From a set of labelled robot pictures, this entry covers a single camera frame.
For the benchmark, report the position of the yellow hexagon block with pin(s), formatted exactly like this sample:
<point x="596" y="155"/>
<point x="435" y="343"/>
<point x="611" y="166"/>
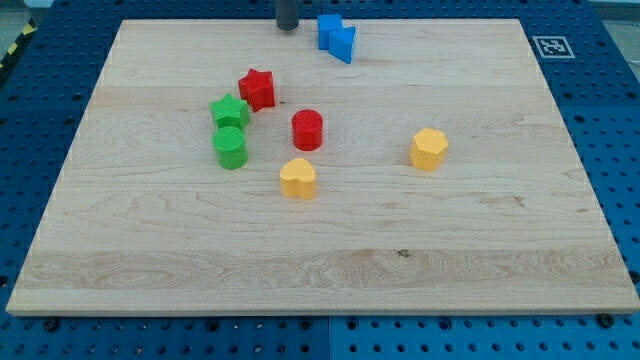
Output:
<point x="428" y="149"/>

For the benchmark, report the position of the yellow heart block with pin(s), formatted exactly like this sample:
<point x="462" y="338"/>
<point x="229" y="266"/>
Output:
<point x="298" y="179"/>

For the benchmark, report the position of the red cylinder block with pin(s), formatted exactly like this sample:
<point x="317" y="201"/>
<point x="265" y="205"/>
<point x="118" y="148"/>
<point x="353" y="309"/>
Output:
<point x="307" y="129"/>

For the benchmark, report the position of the light wooden board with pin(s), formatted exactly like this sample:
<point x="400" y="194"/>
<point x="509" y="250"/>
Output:
<point x="143" y="221"/>

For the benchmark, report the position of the green cylinder block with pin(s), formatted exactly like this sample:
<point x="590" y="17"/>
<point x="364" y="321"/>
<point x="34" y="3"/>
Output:
<point x="230" y="147"/>

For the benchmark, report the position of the red star block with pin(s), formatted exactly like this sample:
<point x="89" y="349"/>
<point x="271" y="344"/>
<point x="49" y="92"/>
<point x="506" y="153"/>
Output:
<point x="257" y="89"/>

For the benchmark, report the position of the green star block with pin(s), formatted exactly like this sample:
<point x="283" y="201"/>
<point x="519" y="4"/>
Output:
<point x="230" y="111"/>

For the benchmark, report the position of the blue triangle block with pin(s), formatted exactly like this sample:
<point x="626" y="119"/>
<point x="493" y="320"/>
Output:
<point x="341" y="43"/>

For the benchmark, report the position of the blue cube block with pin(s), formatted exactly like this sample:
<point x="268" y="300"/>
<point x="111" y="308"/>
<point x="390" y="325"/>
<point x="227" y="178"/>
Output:
<point x="326" y="24"/>

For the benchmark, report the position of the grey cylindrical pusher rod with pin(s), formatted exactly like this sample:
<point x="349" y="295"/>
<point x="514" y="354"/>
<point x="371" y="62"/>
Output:
<point x="286" y="14"/>

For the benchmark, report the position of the white fiducial marker tag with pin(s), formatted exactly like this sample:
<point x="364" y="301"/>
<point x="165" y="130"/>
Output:
<point x="553" y="47"/>

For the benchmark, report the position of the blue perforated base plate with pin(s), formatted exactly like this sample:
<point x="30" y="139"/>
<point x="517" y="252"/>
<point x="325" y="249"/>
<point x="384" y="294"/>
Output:
<point x="56" y="70"/>

